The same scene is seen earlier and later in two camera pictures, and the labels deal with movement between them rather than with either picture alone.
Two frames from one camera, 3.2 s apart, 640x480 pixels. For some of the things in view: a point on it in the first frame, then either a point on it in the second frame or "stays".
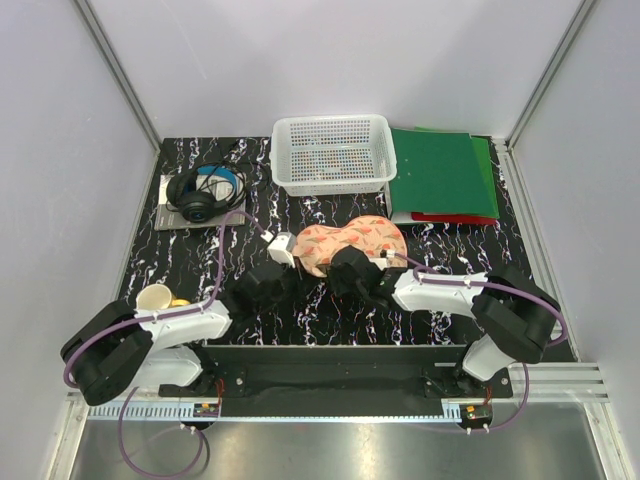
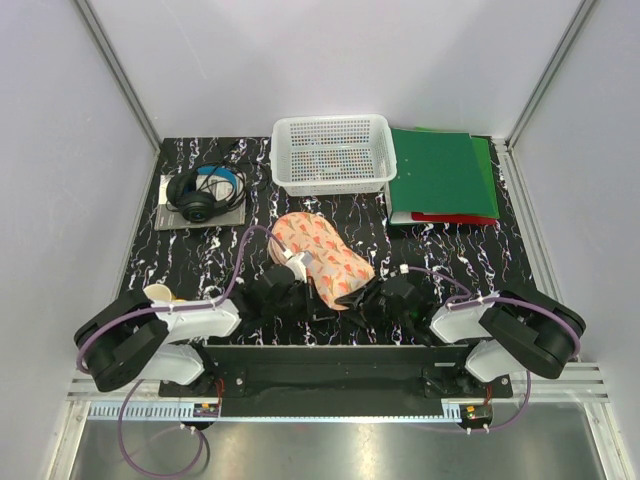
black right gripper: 335,279 to 367,306
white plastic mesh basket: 332,155 stays
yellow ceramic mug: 157,297 stays
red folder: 476,220 stays
